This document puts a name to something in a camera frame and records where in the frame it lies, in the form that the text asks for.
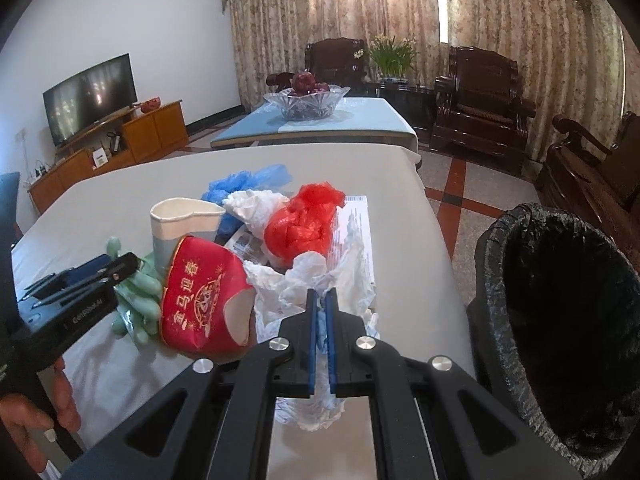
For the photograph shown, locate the white plastic bag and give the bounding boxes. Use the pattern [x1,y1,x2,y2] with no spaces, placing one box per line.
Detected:
[222,190,290,240]

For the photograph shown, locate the white router box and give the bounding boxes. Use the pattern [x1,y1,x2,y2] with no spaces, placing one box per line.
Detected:
[92,148,108,168]

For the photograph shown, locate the left dark wooden armchair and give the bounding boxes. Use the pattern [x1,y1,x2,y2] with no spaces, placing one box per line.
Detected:
[266,37,368,96]

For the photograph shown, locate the dark wooden armchair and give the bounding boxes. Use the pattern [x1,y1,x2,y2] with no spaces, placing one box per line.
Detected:
[266,37,368,96]
[431,47,537,174]

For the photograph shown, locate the potted green plant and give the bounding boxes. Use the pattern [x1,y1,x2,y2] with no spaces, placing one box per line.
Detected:
[369,35,416,79]

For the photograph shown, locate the right dark wooden armchair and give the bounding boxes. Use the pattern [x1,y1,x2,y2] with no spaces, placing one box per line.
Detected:
[431,47,537,174]

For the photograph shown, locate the red teapot ornament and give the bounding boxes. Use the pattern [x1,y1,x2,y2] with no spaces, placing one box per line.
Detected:
[140,96,162,114]

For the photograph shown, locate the green rubber glove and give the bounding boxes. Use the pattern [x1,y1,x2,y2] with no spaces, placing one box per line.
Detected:
[111,252,164,346]

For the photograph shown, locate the dark side table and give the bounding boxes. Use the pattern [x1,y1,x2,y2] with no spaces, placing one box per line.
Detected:
[366,82,436,145]

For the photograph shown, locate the dark wooden sofa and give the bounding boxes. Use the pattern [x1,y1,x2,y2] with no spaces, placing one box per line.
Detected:
[535,112,640,268]

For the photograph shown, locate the red plastic bag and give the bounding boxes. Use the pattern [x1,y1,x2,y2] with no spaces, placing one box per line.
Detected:
[264,182,346,266]

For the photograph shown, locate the grey table cover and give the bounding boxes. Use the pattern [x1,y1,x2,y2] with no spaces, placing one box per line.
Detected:
[10,143,476,480]

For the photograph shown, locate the white tissue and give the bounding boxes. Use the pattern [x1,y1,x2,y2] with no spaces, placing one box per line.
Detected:
[242,238,381,434]

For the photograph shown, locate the blue plastic bag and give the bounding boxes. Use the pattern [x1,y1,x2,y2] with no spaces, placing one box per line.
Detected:
[201,164,292,240]

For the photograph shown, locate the grey white paper cup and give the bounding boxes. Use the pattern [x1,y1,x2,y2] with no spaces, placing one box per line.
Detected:
[150,197,226,275]

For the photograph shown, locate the blue coffee table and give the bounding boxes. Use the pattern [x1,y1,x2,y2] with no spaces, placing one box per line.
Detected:
[210,98,422,166]

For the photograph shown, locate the flat screen television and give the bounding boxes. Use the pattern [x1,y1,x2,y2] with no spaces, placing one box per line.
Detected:
[42,53,138,146]

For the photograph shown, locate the orange wooden tv cabinet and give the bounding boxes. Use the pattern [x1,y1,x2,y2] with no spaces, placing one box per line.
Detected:
[28,101,188,214]

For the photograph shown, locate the floral beige curtains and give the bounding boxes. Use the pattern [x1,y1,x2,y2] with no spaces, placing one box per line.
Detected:
[222,0,639,159]

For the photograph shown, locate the person's left hand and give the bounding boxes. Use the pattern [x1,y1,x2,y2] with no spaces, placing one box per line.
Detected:
[1,358,81,474]

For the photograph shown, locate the black lined trash bin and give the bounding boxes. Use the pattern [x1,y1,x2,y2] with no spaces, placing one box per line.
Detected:
[468,204,639,479]

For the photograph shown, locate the glass fruit bowl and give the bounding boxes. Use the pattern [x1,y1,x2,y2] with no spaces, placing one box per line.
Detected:
[264,84,350,122]

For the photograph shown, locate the red apples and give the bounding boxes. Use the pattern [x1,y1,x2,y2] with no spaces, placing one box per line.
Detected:
[291,72,330,96]

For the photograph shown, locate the red paper bowl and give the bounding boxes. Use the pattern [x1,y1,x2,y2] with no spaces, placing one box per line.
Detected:
[160,235,256,356]

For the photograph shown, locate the white blue medicine box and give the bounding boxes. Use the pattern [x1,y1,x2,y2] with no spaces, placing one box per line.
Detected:
[242,196,375,318]

